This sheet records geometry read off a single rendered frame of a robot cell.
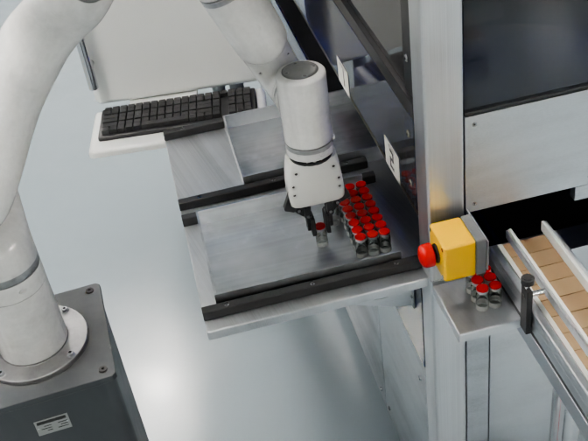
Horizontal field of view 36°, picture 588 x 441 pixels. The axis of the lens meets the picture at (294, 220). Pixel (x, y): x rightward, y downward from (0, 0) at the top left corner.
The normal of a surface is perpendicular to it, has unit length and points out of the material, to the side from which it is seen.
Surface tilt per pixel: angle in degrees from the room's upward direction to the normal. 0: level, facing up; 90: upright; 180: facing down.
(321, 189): 93
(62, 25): 118
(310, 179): 91
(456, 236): 0
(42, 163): 0
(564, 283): 0
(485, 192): 90
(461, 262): 90
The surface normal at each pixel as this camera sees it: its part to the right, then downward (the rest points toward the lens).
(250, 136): -0.12, -0.79
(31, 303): 0.72, 0.35
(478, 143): 0.22, 0.57
